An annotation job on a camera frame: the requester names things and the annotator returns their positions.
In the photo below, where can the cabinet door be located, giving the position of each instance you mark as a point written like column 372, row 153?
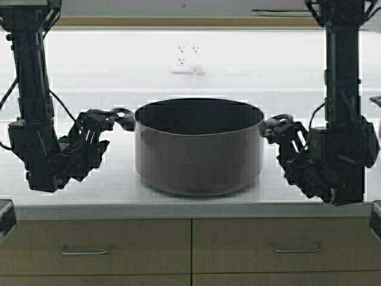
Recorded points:
column 324, row 278
column 98, row 280

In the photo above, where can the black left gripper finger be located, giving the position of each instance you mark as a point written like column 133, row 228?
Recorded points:
column 125, row 124
column 118, row 113

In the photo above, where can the right wooden drawer front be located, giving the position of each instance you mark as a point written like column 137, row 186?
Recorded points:
column 243, row 245

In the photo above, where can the drawer metal handle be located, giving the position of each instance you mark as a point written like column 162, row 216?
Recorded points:
column 79, row 252
column 316, row 249

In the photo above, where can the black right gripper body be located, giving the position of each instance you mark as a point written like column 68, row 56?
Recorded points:
column 294, row 158

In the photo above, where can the white wall outlet plate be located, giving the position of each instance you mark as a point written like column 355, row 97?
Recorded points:
column 188, row 60

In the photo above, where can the right lower cabinet door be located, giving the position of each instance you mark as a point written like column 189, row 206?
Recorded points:
column 324, row 278

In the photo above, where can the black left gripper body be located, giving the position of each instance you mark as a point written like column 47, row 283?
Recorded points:
column 83, row 150

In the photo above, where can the flat tray in cabinet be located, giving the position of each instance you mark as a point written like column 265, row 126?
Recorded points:
column 282, row 13

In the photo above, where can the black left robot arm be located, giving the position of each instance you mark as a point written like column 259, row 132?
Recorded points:
column 50, row 161

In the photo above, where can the left drawer metal handle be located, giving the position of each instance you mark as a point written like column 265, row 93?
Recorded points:
column 79, row 252

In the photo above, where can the dark grey cooking pot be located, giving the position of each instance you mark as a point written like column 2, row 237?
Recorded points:
column 199, row 147

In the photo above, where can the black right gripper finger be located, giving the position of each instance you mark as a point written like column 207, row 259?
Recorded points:
column 274, row 121
column 272, row 135

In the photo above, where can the right drawer metal handle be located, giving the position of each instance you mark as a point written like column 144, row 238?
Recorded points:
column 316, row 249

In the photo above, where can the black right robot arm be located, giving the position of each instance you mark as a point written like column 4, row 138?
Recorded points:
column 347, row 143

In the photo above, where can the black pot at right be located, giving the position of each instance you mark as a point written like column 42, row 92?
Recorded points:
column 376, row 100

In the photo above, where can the right metal robot base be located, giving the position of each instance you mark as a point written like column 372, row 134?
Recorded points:
column 375, row 219

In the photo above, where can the left lower cabinet door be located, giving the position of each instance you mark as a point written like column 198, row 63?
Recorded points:
column 98, row 280

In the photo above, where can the left wooden drawer front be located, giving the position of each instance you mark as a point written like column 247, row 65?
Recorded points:
column 141, row 246

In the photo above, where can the wooden drawer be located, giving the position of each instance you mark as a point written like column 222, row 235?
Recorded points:
column 141, row 246
column 243, row 245

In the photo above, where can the left metal robot base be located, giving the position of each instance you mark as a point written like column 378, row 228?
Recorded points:
column 8, row 219

